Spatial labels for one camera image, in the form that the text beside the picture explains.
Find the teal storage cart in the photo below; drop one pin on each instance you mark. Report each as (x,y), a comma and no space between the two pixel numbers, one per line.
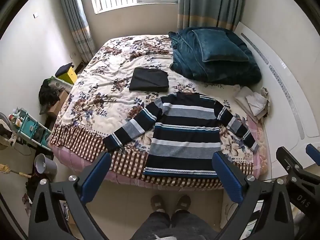
(35,127)

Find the cardboard box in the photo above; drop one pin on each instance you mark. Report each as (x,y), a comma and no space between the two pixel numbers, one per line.
(58,102)

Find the grey-blue curtain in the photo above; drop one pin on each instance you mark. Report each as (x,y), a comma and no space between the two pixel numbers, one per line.
(207,2)
(77,22)

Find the yellow box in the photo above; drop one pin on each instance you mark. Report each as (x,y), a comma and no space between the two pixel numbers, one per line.
(70,76)

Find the person's slipper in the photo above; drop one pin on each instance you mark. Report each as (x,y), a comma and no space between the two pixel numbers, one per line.
(183,203)
(158,203)

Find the floral blanket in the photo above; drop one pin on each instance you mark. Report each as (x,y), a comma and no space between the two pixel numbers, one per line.
(107,87)

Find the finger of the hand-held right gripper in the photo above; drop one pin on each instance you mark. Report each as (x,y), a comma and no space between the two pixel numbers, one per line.
(287,158)
(313,153)

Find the person's left slipper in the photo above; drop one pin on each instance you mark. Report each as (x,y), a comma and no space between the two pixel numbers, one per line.
(158,203)

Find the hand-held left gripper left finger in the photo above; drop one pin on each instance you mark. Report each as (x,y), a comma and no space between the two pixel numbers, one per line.
(96,177)

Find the white clothes pile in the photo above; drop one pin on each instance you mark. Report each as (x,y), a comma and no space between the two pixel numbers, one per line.
(252,102)

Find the white wall switch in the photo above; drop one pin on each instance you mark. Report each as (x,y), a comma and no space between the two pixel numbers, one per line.
(36,15)

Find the grey bucket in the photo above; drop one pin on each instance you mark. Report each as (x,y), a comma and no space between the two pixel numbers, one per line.
(46,167)

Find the black folded cloth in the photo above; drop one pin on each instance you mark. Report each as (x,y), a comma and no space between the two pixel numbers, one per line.
(149,80)

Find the teal plush quilt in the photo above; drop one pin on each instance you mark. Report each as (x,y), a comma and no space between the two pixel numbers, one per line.
(220,71)

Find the teal plush pillow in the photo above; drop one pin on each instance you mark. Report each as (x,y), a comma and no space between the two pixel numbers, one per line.
(220,46)

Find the person's legs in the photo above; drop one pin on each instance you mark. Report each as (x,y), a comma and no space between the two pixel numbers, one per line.
(172,226)

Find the black hat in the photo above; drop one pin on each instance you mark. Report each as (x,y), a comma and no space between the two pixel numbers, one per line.
(63,68)

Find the black clothes heap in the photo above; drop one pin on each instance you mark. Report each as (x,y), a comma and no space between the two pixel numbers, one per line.
(48,93)

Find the pink plaid bed sheet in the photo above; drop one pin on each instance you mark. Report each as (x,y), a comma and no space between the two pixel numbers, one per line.
(75,155)

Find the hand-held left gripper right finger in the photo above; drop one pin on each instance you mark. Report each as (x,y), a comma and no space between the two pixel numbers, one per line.
(228,177)

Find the white headboard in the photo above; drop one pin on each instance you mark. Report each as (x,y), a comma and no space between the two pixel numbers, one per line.
(282,87)

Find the person's right slipper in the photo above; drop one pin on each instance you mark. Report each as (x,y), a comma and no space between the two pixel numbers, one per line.
(183,203)

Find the striped knit sweater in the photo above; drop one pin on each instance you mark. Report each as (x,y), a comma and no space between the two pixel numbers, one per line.
(183,140)

